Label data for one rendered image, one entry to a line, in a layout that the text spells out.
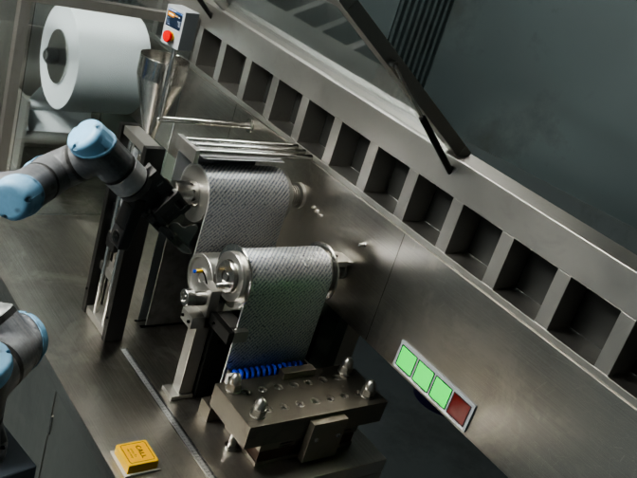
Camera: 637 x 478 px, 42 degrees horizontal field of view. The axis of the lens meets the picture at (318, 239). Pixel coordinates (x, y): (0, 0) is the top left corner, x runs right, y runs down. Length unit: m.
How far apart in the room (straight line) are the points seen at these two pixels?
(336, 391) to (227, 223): 0.49
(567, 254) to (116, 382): 1.09
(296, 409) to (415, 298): 0.37
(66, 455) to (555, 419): 1.14
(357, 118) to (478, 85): 2.34
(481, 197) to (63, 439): 1.14
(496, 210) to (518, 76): 2.54
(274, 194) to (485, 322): 0.65
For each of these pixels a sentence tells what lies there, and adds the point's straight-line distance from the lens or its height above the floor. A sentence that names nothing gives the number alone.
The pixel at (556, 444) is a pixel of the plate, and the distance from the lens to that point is 1.72.
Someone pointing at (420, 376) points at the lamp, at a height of 1.18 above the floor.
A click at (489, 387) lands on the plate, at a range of 1.80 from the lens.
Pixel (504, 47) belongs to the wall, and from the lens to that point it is 4.32.
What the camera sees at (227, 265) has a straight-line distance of 1.90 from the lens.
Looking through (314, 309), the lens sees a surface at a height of 1.18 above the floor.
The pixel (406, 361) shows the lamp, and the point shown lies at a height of 1.18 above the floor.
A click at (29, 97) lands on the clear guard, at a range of 2.63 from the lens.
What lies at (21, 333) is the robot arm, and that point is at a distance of 1.82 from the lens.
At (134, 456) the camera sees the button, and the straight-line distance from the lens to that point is 1.86.
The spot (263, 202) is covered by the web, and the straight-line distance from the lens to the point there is 2.10.
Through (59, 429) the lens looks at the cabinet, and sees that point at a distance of 2.18.
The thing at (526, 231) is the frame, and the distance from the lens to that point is 1.71.
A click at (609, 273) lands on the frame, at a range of 1.61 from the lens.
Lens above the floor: 2.12
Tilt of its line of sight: 23 degrees down
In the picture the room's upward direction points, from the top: 18 degrees clockwise
